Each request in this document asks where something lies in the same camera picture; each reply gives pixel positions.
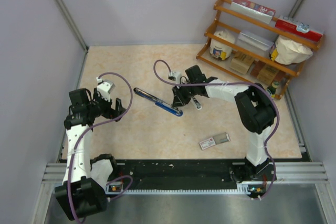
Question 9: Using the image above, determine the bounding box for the white jar with label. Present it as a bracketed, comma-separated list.
[209, 29, 236, 60]

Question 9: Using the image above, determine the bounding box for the light brown cardboard box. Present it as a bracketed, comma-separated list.
[230, 51, 254, 74]

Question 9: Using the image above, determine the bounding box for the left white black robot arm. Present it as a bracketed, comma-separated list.
[55, 88, 126, 223]

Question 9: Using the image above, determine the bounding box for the silver grey long box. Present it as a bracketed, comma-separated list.
[235, 30, 274, 58]

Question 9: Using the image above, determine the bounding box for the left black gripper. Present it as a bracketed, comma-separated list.
[87, 88, 127, 122]

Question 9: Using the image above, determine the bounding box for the red white wrap box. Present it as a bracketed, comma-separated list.
[275, 15, 324, 42]

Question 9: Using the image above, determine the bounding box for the small white stapler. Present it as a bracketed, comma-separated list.
[191, 97, 202, 110]

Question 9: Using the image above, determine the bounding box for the aluminium frame rail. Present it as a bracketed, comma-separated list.
[42, 162, 329, 184]

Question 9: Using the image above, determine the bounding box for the blue metal stapler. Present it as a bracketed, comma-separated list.
[133, 88, 183, 117]

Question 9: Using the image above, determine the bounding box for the dark brown cardboard box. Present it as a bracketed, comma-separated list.
[250, 61, 286, 86]

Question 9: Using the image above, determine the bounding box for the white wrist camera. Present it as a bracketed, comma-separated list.
[168, 71, 182, 83]
[96, 77, 115, 102]

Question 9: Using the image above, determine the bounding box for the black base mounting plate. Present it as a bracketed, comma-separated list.
[109, 158, 275, 190]

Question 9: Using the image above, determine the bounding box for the white bag with yellow label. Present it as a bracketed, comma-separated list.
[269, 36, 313, 65]

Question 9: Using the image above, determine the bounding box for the red foil roll box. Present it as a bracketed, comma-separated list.
[230, 0, 276, 24]

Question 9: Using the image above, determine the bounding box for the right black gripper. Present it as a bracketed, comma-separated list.
[172, 82, 197, 108]

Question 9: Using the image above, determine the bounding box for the red white staple box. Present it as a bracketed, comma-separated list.
[199, 132, 230, 150]

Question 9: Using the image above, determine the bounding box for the grey slotted cable duct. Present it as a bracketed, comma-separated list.
[104, 180, 266, 196]

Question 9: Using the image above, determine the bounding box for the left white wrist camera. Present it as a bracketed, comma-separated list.
[96, 77, 115, 102]

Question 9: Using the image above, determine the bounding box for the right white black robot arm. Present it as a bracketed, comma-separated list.
[168, 65, 277, 182]

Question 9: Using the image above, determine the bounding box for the green glass bottle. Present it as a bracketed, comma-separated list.
[266, 81, 280, 99]

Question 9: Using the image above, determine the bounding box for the wooden three-tier shelf rack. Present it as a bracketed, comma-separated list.
[196, 0, 324, 100]

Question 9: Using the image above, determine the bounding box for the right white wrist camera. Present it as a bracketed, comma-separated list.
[168, 71, 182, 83]

